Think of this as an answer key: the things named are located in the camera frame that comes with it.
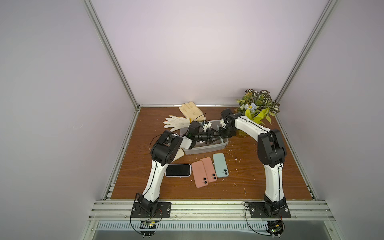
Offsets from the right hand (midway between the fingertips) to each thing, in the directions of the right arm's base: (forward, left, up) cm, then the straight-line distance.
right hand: (222, 134), depth 98 cm
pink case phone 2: (-22, +9, -6) cm, 24 cm away
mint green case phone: (-20, +2, -3) cm, 21 cm away
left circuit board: (-52, +40, -7) cm, 66 cm away
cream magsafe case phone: (-13, +28, -3) cm, 31 cm away
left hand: (-6, +1, +5) cm, 8 cm away
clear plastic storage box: (-12, +15, +4) cm, 19 cm away
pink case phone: (-26, +15, -5) cm, 31 cm away
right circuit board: (-50, -22, -6) cm, 55 cm away
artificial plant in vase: (+14, -24, +12) cm, 30 cm away
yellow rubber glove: (+25, +24, -3) cm, 34 cm away
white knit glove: (+11, +34, -4) cm, 36 cm away
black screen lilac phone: (-24, +28, -5) cm, 37 cm away
